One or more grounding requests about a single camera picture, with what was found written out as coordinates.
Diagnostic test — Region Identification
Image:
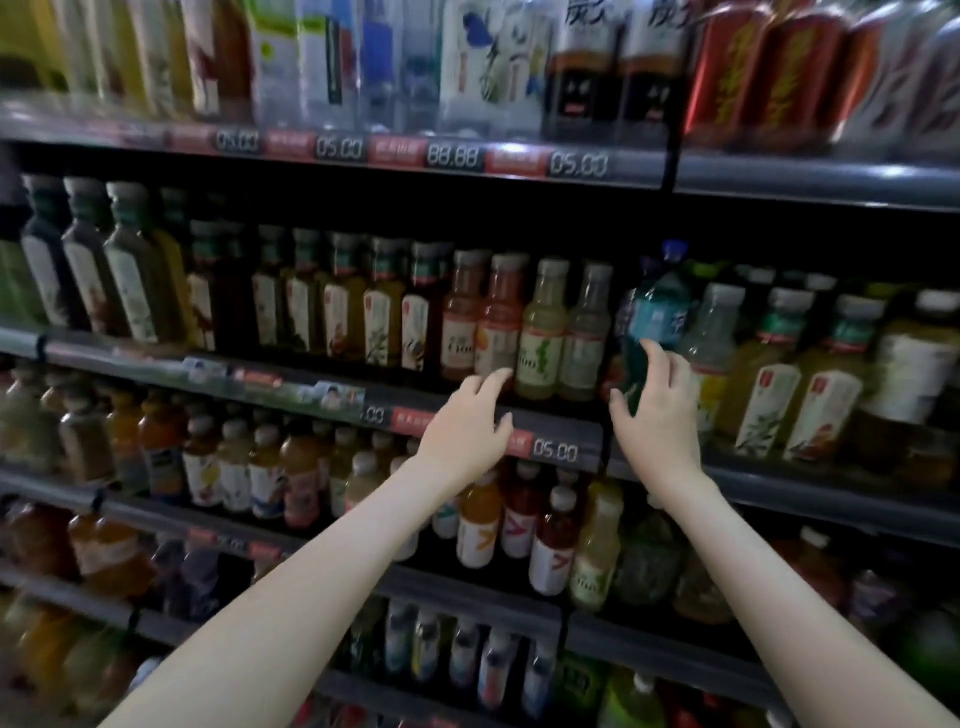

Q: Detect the dark tea bottle white label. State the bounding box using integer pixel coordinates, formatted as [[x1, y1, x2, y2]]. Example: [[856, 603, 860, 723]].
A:
[[544, 0, 625, 144], [616, 0, 693, 147]]

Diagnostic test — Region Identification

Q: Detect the small pale green juice bottle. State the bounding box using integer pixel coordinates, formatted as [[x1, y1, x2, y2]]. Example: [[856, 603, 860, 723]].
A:
[[568, 486, 626, 613]]

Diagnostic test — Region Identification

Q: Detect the person's right hand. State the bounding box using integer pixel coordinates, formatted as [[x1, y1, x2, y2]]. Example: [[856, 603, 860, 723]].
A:
[[608, 339, 707, 501]]

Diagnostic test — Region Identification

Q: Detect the orange drink bottle white label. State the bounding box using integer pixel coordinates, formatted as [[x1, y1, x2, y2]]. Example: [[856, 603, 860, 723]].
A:
[[456, 468, 505, 571]]

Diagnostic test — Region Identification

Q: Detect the large yellow tea bottle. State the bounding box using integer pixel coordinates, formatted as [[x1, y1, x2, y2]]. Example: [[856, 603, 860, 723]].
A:
[[853, 289, 960, 475]]

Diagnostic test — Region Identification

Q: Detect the person's left hand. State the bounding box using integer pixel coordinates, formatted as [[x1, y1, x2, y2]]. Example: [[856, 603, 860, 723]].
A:
[[416, 367, 516, 493]]

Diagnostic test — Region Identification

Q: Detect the row of amber tea bottles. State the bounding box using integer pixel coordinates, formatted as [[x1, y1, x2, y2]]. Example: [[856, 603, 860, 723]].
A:
[[183, 219, 453, 376]]

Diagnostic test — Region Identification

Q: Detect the white blue print bottle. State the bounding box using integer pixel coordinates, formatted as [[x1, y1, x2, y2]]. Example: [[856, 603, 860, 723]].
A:
[[501, 0, 558, 138], [439, 0, 513, 136]]

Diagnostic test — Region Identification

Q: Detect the dark red bottle white label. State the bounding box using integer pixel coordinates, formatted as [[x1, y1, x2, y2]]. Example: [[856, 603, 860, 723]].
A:
[[528, 485, 581, 598]]

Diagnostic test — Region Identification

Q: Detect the red orange juice bottle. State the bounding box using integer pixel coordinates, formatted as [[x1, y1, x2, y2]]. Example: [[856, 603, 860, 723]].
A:
[[475, 252, 531, 385], [440, 249, 493, 384]]

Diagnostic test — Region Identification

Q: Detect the teal sports drink bottle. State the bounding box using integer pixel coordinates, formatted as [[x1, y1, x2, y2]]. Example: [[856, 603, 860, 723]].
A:
[[621, 239, 693, 418]]

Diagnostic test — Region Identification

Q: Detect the dark green capped bottle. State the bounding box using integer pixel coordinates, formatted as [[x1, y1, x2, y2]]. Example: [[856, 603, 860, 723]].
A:
[[102, 180, 181, 346], [20, 174, 85, 331], [61, 177, 127, 336]]

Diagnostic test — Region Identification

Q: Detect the row of yellow tea bottles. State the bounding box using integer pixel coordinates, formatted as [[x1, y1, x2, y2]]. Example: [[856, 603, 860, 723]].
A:
[[0, 0, 253, 123]]

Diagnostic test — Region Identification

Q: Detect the row of orange juice bottles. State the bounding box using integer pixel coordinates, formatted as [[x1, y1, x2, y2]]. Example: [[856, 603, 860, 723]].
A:
[[0, 360, 423, 535]]

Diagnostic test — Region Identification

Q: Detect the red drink bottle white label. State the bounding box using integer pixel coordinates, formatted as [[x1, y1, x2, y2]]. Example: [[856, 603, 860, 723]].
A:
[[499, 460, 546, 561]]

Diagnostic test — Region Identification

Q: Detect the row of blue white bottles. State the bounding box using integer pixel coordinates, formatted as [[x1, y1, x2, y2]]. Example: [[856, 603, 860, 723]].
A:
[[346, 598, 561, 723]]

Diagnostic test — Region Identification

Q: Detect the clear bottle yellow label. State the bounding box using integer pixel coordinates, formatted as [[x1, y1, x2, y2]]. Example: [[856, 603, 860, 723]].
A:
[[677, 282, 748, 445]]

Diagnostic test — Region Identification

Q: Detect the grey metal shelf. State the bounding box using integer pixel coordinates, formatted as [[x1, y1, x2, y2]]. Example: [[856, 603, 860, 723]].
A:
[[0, 322, 960, 550], [0, 561, 489, 728], [0, 466, 785, 708], [0, 91, 960, 216]]

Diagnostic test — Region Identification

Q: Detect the yellow tea bottle leaf label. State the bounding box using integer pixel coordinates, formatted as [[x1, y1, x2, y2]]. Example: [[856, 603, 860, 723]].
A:
[[782, 294, 888, 465], [716, 288, 816, 460]]

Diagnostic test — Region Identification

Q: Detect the person's right forearm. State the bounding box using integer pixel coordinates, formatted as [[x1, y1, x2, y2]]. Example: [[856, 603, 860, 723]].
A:
[[651, 474, 960, 728]]

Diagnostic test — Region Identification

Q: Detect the row of clear water bottles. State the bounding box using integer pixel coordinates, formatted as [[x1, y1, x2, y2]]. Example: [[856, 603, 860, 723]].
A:
[[247, 0, 445, 135]]

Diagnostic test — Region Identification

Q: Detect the green drink bottle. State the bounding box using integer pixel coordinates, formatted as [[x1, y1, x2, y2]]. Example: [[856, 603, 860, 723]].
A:
[[613, 508, 685, 609]]

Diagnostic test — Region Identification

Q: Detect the large orange drink bottle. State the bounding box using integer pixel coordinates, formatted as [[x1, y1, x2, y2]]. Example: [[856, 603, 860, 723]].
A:
[[6, 501, 78, 583], [67, 513, 157, 601]]

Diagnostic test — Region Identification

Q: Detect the person's left forearm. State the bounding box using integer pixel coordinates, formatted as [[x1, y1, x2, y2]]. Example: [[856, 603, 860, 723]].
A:
[[99, 456, 454, 728]]

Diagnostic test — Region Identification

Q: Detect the brown drink bottle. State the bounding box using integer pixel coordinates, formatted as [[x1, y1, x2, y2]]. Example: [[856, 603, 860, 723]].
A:
[[772, 525, 850, 610]]

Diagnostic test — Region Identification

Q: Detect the group of blurred orange bottles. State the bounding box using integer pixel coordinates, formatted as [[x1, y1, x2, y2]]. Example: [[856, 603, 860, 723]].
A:
[[0, 596, 160, 723]]

